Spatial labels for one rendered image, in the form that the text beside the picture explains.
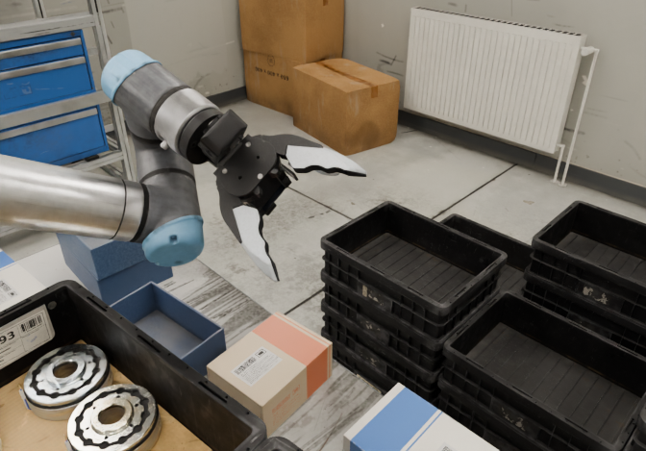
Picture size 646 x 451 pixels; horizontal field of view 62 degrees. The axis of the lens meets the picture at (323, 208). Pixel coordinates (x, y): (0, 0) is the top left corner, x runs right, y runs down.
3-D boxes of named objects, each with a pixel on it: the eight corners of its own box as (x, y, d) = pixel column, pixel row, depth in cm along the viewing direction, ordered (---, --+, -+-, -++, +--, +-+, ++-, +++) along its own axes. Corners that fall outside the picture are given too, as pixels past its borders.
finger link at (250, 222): (289, 288, 62) (272, 212, 65) (276, 278, 56) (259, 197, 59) (263, 294, 62) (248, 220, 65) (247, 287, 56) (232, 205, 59)
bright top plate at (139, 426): (52, 423, 64) (50, 420, 64) (127, 373, 71) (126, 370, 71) (96, 475, 59) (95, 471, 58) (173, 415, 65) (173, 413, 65)
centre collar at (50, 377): (38, 372, 70) (37, 369, 70) (75, 352, 73) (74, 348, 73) (56, 393, 67) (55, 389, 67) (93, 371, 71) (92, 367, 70)
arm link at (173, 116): (186, 77, 64) (139, 128, 63) (212, 97, 62) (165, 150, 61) (210, 107, 71) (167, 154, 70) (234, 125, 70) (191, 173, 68)
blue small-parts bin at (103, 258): (57, 238, 113) (48, 209, 110) (124, 212, 122) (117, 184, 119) (98, 281, 101) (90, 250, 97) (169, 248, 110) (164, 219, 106)
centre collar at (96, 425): (83, 418, 64) (81, 415, 64) (119, 393, 67) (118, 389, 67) (105, 442, 62) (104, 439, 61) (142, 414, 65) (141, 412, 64)
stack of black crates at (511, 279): (398, 298, 192) (403, 245, 180) (446, 263, 210) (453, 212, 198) (501, 358, 168) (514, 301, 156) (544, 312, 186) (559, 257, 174)
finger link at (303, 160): (371, 165, 64) (295, 164, 66) (366, 145, 59) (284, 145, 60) (369, 189, 63) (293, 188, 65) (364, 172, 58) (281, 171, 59)
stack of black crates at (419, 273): (317, 359, 167) (317, 238, 144) (380, 313, 186) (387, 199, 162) (424, 439, 143) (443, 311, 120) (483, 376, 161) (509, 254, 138)
